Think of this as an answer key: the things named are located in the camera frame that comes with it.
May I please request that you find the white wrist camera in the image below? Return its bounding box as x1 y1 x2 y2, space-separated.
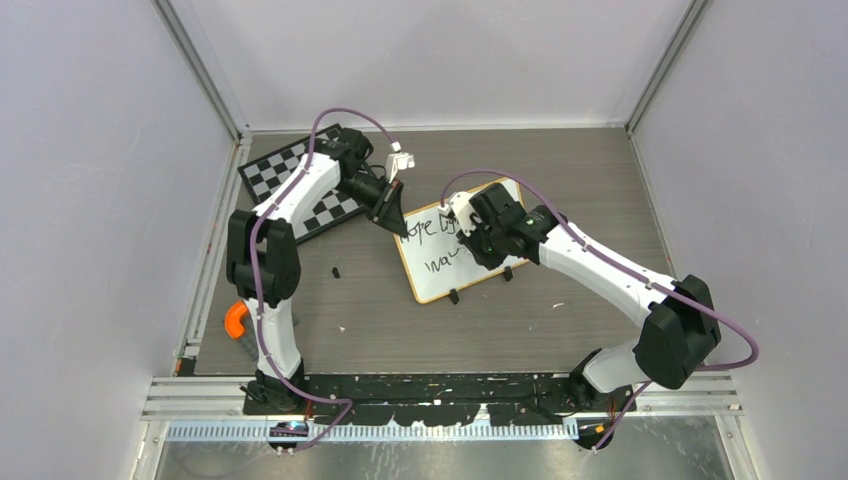
386 141 416 182
438 191 476 237

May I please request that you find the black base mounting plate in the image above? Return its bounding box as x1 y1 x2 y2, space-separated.
240 373 634 427

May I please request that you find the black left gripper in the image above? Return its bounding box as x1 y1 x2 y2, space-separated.
336 172 410 238

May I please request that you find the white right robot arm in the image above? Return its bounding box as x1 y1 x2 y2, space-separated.
439 184 722 411

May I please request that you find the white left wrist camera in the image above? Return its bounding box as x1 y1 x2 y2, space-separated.
386 141 416 182

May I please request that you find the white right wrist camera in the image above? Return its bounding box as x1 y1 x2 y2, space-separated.
438 191 476 237

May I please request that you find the black white chessboard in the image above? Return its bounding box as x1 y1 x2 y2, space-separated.
237 136 365 244

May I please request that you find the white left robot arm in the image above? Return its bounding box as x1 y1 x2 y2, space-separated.
226 128 415 414

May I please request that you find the orange curved block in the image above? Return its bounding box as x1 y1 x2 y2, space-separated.
224 300 249 340

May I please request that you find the aluminium frame rail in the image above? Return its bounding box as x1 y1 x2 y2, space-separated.
142 372 743 443

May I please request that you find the yellow framed whiteboard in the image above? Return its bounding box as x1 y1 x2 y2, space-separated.
394 202 527 304

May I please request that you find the grey studded baseplate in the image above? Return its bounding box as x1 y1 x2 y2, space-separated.
225 315 301 361

